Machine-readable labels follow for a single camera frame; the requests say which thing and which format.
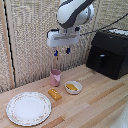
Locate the white bowl with hot dog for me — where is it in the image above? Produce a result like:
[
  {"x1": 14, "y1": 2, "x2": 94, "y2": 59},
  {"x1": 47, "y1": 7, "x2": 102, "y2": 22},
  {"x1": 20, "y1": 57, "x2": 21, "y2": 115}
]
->
[{"x1": 64, "y1": 80, "x2": 83, "y2": 96}]

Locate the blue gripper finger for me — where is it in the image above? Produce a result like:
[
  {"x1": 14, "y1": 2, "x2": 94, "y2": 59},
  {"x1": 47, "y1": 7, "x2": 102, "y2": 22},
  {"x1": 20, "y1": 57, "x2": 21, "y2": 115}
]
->
[
  {"x1": 65, "y1": 47, "x2": 72, "y2": 55},
  {"x1": 53, "y1": 49, "x2": 59, "y2": 57}
]

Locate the yellow butter block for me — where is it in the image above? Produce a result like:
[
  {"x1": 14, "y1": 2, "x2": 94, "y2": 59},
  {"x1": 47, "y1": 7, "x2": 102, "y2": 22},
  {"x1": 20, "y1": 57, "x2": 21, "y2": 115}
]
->
[{"x1": 47, "y1": 88, "x2": 63, "y2": 102}]

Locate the black cable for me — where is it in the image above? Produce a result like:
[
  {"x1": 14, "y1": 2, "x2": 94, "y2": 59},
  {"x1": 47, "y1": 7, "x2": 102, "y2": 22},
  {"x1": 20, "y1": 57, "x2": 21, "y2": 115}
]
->
[{"x1": 79, "y1": 12, "x2": 128, "y2": 37}]

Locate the black box appliance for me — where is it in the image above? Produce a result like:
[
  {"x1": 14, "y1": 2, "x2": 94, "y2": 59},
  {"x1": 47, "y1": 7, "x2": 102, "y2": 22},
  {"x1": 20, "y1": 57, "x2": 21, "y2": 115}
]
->
[{"x1": 85, "y1": 28, "x2": 128, "y2": 81}]

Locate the white floral plate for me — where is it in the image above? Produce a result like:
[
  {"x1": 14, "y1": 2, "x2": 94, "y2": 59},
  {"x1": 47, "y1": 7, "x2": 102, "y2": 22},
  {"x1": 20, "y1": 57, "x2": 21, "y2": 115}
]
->
[{"x1": 5, "y1": 91, "x2": 53, "y2": 127}]

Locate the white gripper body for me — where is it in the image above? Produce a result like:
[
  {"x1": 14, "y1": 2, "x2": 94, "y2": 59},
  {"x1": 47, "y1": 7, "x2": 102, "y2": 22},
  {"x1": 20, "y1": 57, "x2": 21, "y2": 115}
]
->
[{"x1": 46, "y1": 29, "x2": 81, "y2": 48}]

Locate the pink cup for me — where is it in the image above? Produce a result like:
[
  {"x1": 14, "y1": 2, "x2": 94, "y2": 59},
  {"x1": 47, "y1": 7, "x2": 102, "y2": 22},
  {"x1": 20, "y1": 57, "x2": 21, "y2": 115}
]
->
[{"x1": 49, "y1": 68, "x2": 62, "y2": 88}]

